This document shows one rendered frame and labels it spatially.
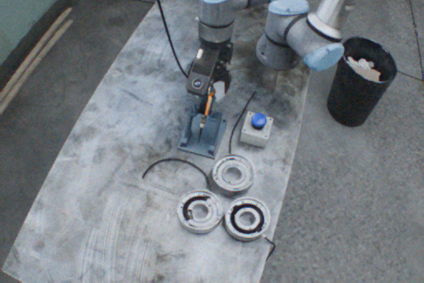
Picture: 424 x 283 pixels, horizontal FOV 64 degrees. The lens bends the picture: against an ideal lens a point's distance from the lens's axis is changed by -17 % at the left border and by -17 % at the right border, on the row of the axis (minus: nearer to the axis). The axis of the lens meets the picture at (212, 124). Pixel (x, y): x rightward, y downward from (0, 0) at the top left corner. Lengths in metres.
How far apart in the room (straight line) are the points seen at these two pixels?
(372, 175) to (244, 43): 1.13
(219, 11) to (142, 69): 0.51
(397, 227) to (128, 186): 1.46
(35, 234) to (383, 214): 1.65
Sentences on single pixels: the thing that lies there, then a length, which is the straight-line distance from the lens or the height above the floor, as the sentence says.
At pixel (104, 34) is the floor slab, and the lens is 2.62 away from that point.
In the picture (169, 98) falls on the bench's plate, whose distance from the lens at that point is 1.14.
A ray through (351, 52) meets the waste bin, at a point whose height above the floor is 0.33.
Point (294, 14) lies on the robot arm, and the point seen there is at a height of 1.02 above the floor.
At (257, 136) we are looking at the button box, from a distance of 1.03.
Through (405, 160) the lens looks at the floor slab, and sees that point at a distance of 2.30.
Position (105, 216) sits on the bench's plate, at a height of 0.80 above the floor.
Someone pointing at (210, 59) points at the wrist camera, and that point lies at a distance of 0.85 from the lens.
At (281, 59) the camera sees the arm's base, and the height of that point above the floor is 0.84.
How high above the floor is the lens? 1.68
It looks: 54 degrees down
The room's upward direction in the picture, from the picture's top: 6 degrees clockwise
